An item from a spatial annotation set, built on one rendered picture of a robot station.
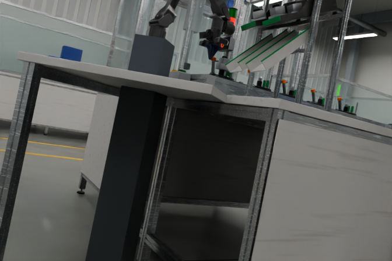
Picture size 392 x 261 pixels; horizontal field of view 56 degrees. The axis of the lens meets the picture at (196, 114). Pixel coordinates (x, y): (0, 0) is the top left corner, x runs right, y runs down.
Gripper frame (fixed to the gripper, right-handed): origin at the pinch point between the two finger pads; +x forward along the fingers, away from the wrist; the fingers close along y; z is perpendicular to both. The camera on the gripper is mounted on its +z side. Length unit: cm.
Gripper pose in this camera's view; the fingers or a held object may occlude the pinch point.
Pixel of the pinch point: (211, 52)
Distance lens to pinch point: 188.0
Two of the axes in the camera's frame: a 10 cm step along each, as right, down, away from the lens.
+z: -8.4, -1.9, -5.0
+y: 4.9, 0.8, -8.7
